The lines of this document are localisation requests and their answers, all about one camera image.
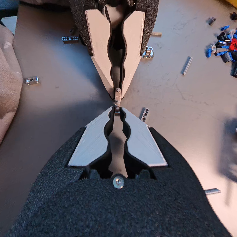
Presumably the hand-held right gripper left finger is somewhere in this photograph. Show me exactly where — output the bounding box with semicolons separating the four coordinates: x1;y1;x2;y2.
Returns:
68;107;116;170

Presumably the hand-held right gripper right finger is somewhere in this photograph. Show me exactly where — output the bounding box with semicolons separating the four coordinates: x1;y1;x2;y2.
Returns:
121;107;168;170

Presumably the grey desk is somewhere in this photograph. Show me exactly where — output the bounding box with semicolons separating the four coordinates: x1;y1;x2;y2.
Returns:
0;0;237;237

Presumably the pile of blue brick pieces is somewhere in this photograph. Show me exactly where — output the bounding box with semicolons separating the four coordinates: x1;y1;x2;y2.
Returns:
206;24;237;78

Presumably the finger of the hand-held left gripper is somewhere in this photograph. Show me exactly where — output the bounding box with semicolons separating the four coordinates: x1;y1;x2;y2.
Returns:
119;10;146;99
85;9;115;99

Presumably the grey double-loop brick connector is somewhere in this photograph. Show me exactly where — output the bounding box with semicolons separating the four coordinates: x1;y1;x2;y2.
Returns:
142;46;154;59

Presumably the small silver brick connector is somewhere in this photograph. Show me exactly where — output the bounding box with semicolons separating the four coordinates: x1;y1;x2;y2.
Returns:
25;76;40;85

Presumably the grey brick beam assembly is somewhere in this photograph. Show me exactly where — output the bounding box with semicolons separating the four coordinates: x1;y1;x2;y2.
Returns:
114;88;122;116

